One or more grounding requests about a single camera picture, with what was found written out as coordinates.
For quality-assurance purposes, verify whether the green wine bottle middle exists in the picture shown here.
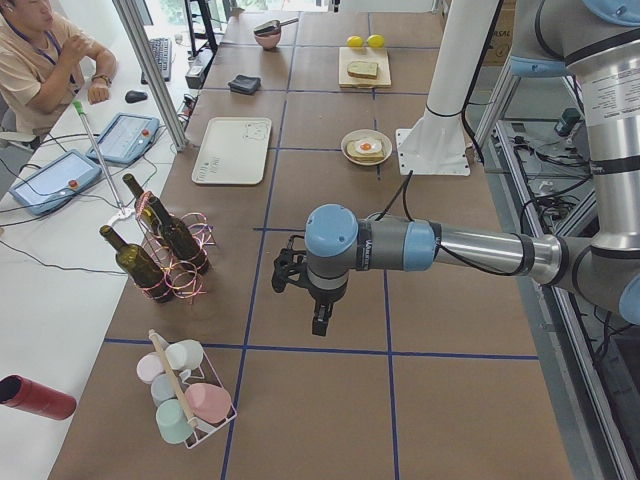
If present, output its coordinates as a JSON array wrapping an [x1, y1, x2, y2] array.
[[148, 195, 210, 274]]

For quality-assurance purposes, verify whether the green wine bottle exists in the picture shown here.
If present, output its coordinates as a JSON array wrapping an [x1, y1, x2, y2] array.
[[148, 195, 210, 274], [122, 173, 157, 230], [99, 225, 174, 303]]

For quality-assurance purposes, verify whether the green wine bottle front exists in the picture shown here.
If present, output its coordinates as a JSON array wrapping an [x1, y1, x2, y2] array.
[[99, 225, 174, 303]]

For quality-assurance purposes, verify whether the grey cup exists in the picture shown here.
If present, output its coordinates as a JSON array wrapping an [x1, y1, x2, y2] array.
[[150, 373, 176, 407]]

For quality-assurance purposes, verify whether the cream bear tray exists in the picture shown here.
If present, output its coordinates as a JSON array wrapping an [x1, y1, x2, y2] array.
[[191, 117, 272, 185]]

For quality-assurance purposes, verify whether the near blue teach pendant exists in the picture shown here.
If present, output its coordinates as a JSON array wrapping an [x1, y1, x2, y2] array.
[[9, 149, 102, 216]]

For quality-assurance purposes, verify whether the fried egg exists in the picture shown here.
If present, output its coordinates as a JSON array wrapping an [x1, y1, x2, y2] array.
[[354, 138, 382, 156]]

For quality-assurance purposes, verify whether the metal rod with green tip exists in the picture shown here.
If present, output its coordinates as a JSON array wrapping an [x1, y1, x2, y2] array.
[[72, 100, 135, 226]]

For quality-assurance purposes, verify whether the black power strip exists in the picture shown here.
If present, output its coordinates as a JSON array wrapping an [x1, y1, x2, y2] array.
[[185, 48, 214, 90]]

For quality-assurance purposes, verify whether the blue teach pendant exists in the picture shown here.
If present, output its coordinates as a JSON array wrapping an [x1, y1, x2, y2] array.
[[9, 149, 102, 216], [96, 112, 160, 166]]

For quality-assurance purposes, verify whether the green wine bottle rear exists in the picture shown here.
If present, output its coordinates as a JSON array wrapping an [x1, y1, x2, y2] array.
[[122, 173, 157, 230]]

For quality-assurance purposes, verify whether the far blue teach pendant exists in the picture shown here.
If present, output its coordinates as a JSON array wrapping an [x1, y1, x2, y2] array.
[[96, 112, 160, 166]]

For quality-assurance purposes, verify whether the white plate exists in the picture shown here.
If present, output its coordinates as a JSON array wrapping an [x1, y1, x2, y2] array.
[[341, 129, 392, 166]]

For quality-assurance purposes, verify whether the pink bowl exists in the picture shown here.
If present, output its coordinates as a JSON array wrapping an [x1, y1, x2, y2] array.
[[254, 30, 281, 50]]

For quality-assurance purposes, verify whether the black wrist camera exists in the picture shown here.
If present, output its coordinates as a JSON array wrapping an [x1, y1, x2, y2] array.
[[271, 234, 310, 293]]

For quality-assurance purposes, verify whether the wooden rack handle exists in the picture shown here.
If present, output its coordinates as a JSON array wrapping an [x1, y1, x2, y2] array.
[[148, 329, 197, 428]]

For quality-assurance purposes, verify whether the yellow lemon half left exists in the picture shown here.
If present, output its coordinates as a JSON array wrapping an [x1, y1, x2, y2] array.
[[346, 35, 366, 48]]

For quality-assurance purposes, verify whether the mint green cup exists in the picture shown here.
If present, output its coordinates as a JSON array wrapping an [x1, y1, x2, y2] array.
[[155, 399, 194, 444]]

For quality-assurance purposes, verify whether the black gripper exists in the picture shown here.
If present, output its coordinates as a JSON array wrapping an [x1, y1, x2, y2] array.
[[309, 285, 346, 335]]

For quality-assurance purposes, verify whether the aluminium frame post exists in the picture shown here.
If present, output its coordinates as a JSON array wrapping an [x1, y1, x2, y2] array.
[[112, 0, 188, 152]]

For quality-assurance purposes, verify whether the white cup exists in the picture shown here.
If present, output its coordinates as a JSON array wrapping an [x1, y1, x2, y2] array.
[[165, 339, 204, 371]]

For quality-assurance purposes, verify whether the yellow lemon half right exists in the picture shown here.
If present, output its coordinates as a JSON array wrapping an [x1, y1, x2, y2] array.
[[366, 34, 386, 49]]

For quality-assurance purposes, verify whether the black computer mouse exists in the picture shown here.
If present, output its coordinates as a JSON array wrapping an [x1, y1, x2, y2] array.
[[124, 90, 148, 104]]

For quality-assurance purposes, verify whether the wooden cutting board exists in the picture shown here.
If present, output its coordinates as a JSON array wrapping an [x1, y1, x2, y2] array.
[[338, 47, 392, 88]]

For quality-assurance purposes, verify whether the grey folded cloth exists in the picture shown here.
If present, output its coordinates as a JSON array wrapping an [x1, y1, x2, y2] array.
[[228, 74, 261, 95]]

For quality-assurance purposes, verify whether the light pink cup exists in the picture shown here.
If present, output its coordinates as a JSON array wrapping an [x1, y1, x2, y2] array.
[[136, 352, 165, 385]]

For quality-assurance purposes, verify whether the metal scoop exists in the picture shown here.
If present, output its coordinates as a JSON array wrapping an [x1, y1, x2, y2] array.
[[253, 18, 299, 37]]

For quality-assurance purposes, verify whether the cardboard box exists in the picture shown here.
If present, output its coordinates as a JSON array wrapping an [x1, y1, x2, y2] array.
[[483, 0, 516, 66]]

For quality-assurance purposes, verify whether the yellow lemon half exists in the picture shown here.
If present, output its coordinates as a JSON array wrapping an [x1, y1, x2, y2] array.
[[366, 34, 386, 49], [346, 35, 366, 48]]

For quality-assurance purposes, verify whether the seated person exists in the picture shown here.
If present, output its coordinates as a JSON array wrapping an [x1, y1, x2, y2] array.
[[1, 1, 117, 136]]

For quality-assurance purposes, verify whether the red cylinder tube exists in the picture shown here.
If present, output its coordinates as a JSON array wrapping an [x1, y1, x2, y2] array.
[[1, 375, 77, 420]]

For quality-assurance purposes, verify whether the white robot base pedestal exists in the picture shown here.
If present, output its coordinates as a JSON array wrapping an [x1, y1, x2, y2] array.
[[396, 0, 502, 176]]

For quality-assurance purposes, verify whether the black keyboard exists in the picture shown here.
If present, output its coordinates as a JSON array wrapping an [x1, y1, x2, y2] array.
[[148, 37, 173, 82]]

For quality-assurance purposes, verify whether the copper wire bottle rack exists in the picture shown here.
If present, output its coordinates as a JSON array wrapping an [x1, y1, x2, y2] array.
[[135, 191, 212, 302]]

